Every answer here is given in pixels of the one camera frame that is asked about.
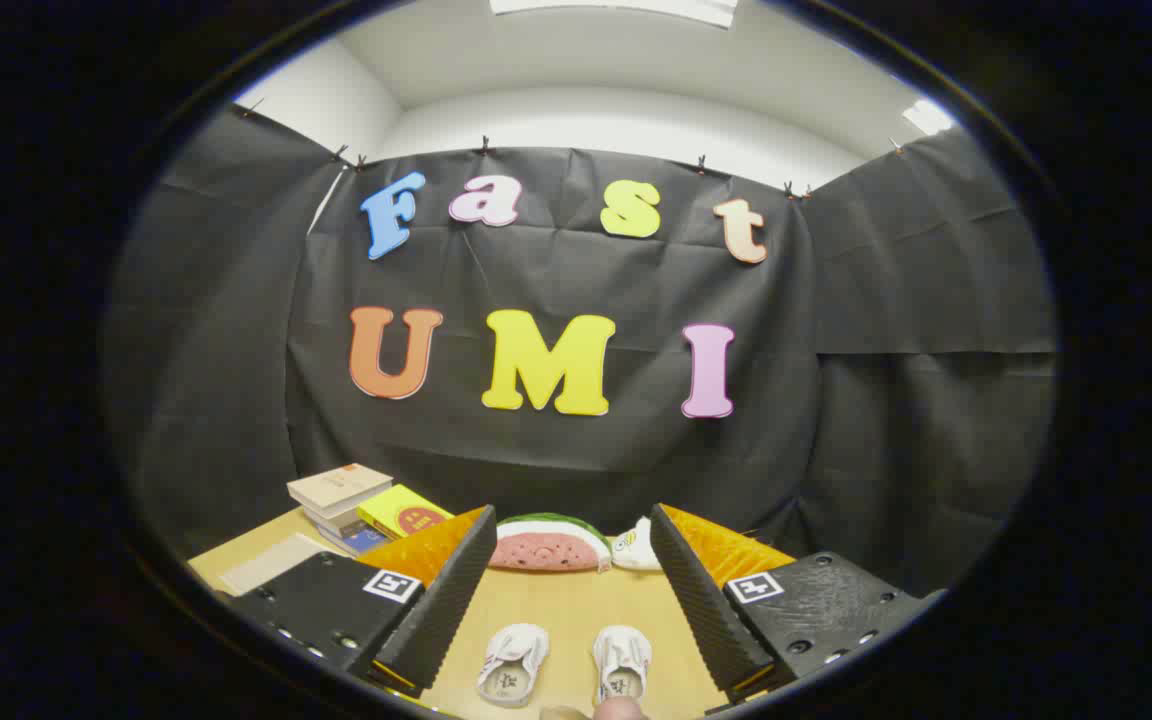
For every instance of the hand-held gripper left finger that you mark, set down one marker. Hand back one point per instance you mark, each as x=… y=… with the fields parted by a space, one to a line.
x=436 y=620

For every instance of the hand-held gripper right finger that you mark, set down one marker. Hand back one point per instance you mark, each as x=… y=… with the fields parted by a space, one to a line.
x=701 y=610

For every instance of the white canvas shoe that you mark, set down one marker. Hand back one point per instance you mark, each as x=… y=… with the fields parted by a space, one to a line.
x=624 y=660
x=511 y=660

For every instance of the beige storage box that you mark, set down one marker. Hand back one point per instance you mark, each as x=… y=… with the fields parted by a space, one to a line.
x=271 y=565

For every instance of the yellow flat box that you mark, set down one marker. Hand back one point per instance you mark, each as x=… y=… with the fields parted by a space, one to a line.
x=401 y=515

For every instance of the white plush toy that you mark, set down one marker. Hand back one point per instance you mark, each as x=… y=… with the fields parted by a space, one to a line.
x=636 y=550

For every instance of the watermelon slice plush toy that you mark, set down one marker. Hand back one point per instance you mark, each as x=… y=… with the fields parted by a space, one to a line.
x=546 y=550

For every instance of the white book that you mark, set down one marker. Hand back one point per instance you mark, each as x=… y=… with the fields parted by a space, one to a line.
x=331 y=523

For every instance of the ceiling light panel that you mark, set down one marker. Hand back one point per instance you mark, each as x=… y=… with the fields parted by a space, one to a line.
x=928 y=116
x=616 y=8

